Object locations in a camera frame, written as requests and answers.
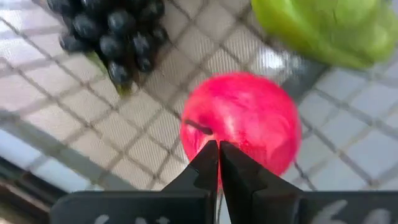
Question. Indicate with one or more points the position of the black grape bunch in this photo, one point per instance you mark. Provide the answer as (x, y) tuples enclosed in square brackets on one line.
[(118, 28)]

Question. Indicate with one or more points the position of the tan mat with dark border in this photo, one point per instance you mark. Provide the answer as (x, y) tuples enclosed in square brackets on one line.
[(49, 77)]

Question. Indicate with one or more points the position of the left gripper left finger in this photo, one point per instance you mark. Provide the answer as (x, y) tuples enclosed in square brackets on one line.
[(186, 205)]

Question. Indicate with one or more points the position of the red apple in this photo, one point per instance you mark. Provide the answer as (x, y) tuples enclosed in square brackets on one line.
[(248, 112)]

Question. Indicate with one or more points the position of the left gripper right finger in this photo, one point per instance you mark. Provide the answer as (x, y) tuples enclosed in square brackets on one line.
[(267, 205)]

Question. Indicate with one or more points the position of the lime green cabbage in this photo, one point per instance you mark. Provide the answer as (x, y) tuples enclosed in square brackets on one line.
[(335, 31)]

